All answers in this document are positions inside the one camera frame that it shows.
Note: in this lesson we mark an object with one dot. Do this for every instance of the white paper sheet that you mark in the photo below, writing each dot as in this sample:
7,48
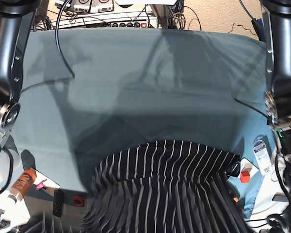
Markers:
41,178

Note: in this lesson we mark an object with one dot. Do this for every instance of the teal tablecloth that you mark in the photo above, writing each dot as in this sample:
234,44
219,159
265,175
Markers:
134,86

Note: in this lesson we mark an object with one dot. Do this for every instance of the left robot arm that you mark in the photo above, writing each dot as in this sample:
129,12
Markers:
277,28

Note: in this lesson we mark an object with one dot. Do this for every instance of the orange labelled bottle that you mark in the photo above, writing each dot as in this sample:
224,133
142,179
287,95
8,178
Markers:
21,186

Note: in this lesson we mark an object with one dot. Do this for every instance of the red cube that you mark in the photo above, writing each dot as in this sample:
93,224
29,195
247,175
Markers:
245,177

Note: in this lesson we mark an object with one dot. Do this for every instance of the navy white striped t-shirt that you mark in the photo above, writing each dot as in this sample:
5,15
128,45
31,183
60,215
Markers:
168,186

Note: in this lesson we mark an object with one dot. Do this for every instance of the clear plastic package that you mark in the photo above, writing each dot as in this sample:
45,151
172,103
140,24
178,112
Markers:
262,153

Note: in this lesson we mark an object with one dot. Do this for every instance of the translucent plastic cup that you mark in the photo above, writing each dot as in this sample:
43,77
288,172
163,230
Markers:
5,163

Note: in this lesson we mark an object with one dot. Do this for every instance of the white paper card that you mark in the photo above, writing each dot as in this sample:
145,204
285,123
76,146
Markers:
248,166

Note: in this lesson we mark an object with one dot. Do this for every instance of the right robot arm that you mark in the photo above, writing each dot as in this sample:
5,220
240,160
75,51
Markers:
16,18

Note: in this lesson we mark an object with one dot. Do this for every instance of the pink toy figure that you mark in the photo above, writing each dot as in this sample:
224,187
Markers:
41,185

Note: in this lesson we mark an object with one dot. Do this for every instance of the orange tape roll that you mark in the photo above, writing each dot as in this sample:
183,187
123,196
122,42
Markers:
78,201

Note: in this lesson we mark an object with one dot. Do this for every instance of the black remote control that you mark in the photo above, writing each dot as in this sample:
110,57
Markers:
58,203

